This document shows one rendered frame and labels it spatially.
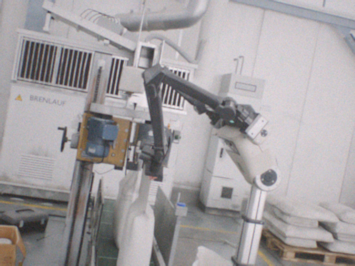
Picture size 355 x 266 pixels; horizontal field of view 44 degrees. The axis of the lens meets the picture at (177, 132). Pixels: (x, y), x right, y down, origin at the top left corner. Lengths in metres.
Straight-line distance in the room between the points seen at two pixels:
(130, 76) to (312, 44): 5.42
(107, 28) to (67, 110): 1.14
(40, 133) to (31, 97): 0.46
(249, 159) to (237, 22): 5.27
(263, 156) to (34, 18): 4.90
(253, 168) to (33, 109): 3.86
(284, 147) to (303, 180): 0.68
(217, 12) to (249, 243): 4.26
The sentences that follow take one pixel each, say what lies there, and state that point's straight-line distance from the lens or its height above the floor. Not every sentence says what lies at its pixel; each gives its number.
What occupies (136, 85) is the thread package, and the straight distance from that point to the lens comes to 2.78.
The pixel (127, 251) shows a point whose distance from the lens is 2.68.
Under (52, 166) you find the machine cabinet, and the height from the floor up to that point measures 0.48.
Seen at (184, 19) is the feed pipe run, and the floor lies 2.54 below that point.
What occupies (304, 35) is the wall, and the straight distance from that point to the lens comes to 7.83.
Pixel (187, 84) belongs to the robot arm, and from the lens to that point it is 2.10.
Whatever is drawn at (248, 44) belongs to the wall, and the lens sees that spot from 7.44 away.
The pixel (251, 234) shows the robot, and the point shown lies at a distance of 2.56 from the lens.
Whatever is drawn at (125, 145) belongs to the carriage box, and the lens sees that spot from 3.00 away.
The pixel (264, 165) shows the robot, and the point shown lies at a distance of 2.40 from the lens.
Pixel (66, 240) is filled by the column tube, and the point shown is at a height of 0.45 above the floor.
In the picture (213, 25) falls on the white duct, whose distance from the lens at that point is 6.27.
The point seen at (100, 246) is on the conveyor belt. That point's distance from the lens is 3.38.
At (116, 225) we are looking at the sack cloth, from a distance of 3.40.
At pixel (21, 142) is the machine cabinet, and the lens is 5.81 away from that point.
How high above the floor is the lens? 1.47
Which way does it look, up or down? 3 degrees down
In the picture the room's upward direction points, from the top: 10 degrees clockwise
